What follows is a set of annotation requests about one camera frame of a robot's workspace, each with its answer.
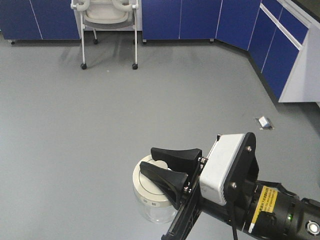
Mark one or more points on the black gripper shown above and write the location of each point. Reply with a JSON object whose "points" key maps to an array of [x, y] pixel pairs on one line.
{"points": [[240, 185]]}

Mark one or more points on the glass jar with white lid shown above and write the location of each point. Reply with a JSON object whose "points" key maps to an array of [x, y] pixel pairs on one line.
{"points": [[152, 203]]}

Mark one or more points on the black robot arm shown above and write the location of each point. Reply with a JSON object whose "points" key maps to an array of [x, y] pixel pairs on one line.
{"points": [[275, 213]]}

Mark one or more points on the floor socket box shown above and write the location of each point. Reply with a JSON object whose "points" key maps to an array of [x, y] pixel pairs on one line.
{"points": [[264, 123]]}

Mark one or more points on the white rolling cart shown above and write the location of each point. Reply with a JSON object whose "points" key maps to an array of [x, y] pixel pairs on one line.
{"points": [[106, 15]]}

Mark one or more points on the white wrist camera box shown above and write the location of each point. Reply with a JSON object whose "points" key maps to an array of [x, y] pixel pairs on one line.
{"points": [[220, 160]]}

